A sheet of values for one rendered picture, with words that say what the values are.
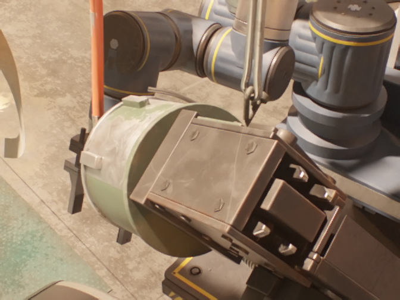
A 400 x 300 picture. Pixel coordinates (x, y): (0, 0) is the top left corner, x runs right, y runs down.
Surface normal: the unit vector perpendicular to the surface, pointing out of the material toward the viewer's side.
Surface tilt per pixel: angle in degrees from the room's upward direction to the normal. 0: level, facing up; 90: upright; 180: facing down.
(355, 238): 65
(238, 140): 43
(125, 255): 0
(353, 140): 23
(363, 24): 6
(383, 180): 0
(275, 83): 90
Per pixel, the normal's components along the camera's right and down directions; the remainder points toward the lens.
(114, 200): -0.82, 0.30
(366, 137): 0.22, -0.50
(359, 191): -0.62, 0.50
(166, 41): 0.87, 0.07
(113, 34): -0.49, 0.18
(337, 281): 0.54, 0.14
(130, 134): -0.64, -0.56
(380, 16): 0.07, -0.72
